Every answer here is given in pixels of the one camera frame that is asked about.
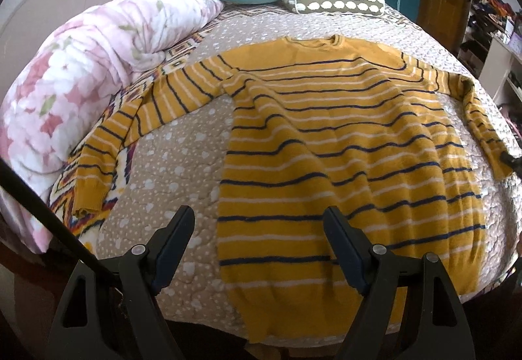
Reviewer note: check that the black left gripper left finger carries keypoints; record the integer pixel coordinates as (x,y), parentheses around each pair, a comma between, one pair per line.
(116,315)

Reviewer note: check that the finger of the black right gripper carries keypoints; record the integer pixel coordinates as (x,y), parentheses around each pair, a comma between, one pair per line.
(514,163)

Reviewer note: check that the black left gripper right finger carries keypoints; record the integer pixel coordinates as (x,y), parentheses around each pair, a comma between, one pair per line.
(409,308)

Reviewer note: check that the yellow striped knit sweater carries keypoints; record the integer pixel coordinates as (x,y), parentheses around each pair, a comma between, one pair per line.
(331,122)

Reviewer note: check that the white shelf unit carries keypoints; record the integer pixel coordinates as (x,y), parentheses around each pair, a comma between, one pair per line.
(501,74)

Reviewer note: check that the cluttered shoe rack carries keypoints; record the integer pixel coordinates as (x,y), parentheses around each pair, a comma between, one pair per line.
(486,19)

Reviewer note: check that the beige dotted quilted bedspread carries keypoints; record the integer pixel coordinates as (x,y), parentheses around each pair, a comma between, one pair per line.
(181,163)

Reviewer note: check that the pink floral duvet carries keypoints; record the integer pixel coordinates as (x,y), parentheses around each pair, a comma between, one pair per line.
(77,78)

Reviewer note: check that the olive patterned bolster pillow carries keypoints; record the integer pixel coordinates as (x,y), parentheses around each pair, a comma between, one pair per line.
(361,7)

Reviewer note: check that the pink round headboard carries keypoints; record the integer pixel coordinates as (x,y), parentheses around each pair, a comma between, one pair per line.
(28,26)

